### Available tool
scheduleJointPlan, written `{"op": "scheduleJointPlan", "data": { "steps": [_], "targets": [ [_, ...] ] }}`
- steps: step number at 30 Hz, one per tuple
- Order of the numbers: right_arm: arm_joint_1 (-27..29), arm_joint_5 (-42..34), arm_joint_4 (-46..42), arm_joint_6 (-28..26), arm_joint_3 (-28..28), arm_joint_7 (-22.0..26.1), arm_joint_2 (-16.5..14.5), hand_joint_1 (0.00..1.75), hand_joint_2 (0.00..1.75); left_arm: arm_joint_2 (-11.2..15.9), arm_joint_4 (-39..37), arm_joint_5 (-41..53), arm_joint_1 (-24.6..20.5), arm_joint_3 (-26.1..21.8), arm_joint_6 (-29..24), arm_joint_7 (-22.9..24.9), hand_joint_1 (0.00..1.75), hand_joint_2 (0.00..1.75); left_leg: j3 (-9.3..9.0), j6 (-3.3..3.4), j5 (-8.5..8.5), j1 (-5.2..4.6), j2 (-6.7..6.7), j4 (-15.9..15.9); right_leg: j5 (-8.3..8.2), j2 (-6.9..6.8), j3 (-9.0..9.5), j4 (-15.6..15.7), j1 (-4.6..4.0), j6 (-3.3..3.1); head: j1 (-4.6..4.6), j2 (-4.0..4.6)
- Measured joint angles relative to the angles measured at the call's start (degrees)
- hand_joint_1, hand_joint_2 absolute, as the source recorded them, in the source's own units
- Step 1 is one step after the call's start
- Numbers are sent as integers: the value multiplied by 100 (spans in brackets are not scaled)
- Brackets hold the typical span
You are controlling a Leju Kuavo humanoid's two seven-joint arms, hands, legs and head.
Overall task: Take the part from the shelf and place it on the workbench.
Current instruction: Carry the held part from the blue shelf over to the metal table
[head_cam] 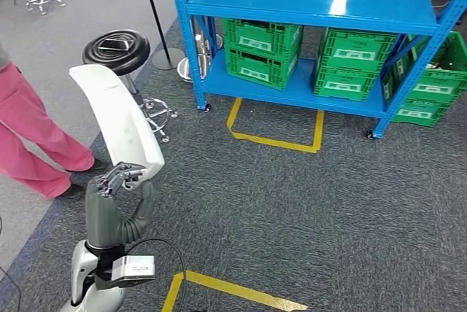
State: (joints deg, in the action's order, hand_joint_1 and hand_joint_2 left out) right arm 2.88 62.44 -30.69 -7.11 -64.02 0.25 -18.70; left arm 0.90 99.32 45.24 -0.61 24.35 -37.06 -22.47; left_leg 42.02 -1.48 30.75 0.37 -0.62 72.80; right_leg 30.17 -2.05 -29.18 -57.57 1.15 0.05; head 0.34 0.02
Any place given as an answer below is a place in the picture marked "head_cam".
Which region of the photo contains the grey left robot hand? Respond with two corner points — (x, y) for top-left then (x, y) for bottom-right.
(85, 162), (156, 250)

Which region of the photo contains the white car mirror cover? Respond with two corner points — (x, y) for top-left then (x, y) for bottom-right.
(69, 64), (165, 190)

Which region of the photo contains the person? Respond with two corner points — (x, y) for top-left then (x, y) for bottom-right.
(0, 42), (109, 200)

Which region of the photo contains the black round stool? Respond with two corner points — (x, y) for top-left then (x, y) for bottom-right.
(82, 29), (179, 144)

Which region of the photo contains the black stanchion pole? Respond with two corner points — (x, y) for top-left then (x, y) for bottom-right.
(138, 0), (186, 71)

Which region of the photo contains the green plastic crate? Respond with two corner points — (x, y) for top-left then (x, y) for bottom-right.
(381, 31), (467, 106)
(222, 18), (304, 60)
(317, 27), (399, 75)
(391, 97), (456, 128)
(311, 63), (380, 103)
(224, 46), (303, 92)

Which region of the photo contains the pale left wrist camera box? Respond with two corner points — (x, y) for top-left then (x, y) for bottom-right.
(95, 254), (156, 292)

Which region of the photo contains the black camera cable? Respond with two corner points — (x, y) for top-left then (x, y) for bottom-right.
(125, 238), (187, 312)

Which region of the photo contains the chrome stanchion post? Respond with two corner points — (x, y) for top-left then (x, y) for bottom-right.
(178, 0), (213, 84)

